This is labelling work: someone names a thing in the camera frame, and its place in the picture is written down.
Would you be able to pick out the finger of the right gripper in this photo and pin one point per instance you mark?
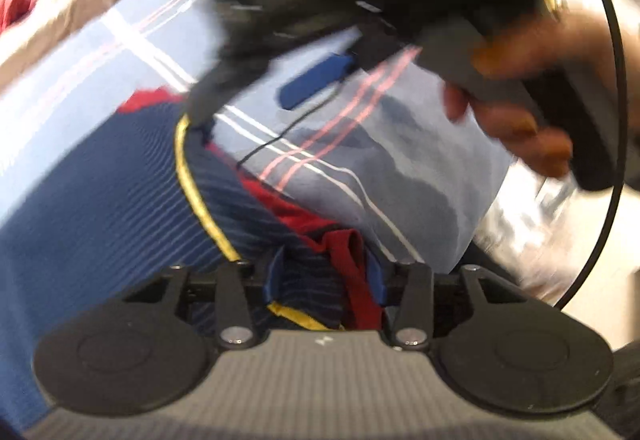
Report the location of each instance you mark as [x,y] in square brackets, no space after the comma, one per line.
[324,73]

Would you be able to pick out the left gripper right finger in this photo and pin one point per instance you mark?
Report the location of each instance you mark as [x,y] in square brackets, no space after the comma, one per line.
[405,293]

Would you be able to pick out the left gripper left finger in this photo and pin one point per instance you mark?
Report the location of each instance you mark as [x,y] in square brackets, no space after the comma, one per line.
[241,287]

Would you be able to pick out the navy red striped jersey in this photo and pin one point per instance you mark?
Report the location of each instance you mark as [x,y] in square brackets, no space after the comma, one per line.
[143,193]

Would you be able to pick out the right hand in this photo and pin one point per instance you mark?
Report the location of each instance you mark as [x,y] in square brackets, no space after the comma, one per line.
[553,133]

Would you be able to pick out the blue plaid bed sheet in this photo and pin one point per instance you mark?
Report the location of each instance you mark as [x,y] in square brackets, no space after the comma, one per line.
[380,155]

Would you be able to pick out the red jacket on bed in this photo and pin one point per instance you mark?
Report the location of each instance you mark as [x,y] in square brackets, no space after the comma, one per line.
[13,11]

